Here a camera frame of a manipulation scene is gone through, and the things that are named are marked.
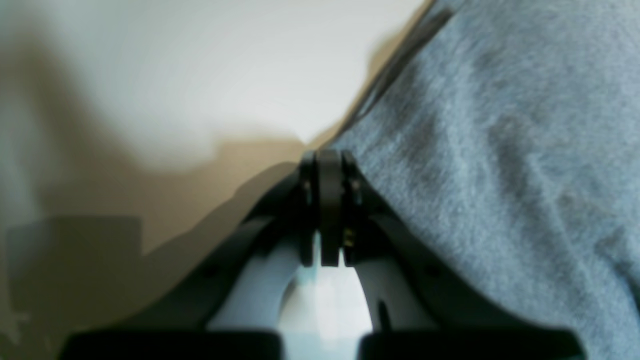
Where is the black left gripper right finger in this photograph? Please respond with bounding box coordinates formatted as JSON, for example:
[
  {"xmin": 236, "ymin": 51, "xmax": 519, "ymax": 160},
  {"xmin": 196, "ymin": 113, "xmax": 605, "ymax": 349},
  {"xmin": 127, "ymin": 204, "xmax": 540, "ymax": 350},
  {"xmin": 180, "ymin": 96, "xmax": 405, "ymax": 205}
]
[{"xmin": 330, "ymin": 150, "xmax": 586, "ymax": 360}]

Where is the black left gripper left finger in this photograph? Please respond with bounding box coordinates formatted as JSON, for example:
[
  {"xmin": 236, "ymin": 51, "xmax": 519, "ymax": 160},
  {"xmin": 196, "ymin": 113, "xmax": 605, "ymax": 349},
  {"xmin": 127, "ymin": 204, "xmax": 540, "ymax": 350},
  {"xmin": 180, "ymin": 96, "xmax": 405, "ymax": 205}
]
[{"xmin": 60, "ymin": 150, "xmax": 330, "ymax": 360}]

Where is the grey t-shirt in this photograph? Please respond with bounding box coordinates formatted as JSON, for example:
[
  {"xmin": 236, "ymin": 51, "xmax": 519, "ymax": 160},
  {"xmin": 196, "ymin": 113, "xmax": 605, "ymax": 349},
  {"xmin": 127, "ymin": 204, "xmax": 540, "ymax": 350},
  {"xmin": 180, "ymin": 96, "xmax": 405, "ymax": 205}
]
[{"xmin": 331, "ymin": 0, "xmax": 640, "ymax": 360}]

